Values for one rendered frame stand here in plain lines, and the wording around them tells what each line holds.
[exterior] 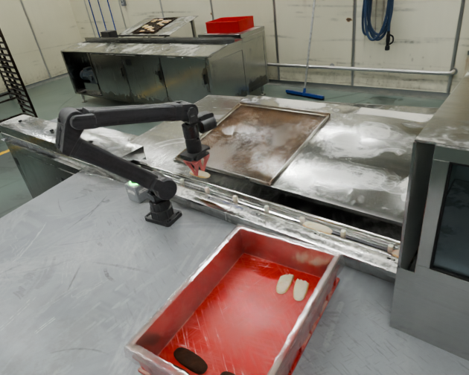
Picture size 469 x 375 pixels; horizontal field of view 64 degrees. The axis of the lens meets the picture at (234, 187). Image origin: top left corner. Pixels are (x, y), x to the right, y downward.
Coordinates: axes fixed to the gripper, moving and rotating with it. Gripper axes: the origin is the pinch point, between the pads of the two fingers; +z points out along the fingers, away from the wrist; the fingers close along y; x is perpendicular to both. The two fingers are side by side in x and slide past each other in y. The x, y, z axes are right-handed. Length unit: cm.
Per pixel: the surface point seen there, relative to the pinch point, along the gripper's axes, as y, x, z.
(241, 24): 296, 205, 1
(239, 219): -9.1, -25.1, 8.2
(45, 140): -9, 106, 1
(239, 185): 12.8, -7.7, 11.5
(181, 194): -7.9, 4.2, 7.2
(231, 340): -46, -51, 11
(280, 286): -26, -52, 10
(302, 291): -24, -58, 10
